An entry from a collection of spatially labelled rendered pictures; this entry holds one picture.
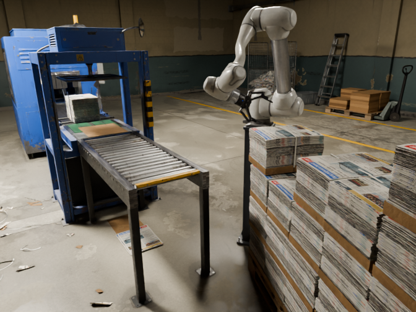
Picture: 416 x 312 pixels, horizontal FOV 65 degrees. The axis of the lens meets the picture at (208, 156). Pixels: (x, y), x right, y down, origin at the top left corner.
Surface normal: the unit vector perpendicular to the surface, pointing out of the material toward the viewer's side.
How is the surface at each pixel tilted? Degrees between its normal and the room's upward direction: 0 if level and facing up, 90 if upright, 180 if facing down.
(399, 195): 90
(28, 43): 90
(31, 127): 90
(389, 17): 90
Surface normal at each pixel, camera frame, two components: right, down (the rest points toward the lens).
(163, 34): 0.54, 0.25
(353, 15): -0.84, 0.18
